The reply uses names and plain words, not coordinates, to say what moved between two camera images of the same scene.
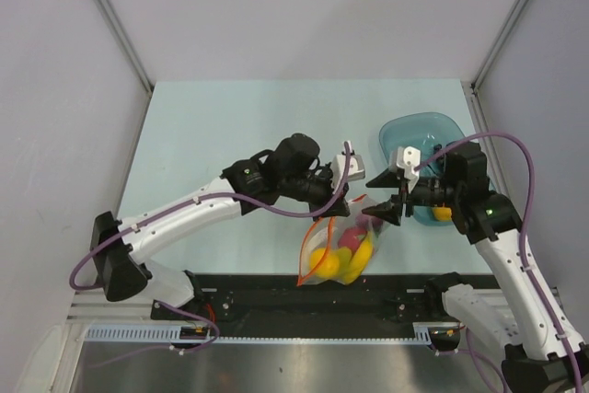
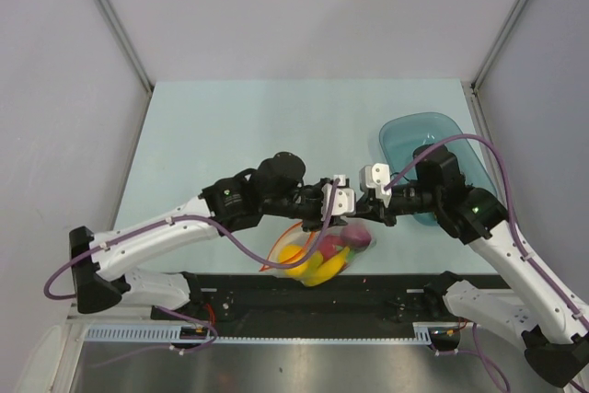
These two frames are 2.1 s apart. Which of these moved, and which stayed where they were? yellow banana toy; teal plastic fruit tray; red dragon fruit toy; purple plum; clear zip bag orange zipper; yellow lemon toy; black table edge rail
Moved: yellow lemon toy; red dragon fruit toy; clear zip bag orange zipper; purple plum; yellow banana toy
Stayed: teal plastic fruit tray; black table edge rail
